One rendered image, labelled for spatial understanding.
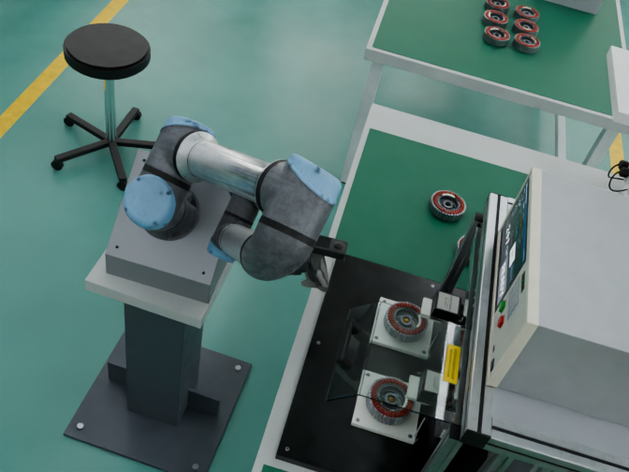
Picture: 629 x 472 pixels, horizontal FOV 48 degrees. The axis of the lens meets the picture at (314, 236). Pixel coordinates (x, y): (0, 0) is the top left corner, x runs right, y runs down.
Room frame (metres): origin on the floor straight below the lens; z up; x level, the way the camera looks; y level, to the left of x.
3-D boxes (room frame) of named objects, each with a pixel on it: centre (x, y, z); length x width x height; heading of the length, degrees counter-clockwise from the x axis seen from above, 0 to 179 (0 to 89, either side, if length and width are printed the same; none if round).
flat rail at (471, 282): (1.04, -0.38, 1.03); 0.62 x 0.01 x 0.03; 176
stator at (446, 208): (1.69, -0.38, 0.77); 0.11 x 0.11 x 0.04
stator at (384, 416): (0.93, -0.27, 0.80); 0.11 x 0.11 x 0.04
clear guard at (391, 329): (0.86, -0.27, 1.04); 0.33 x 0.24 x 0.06; 86
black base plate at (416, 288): (1.05, -0.29, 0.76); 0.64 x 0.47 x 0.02; 176
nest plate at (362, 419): (0.93, -0.27, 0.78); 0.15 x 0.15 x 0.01; 86
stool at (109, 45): (2.40, 0.99, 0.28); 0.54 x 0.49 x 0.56; 86
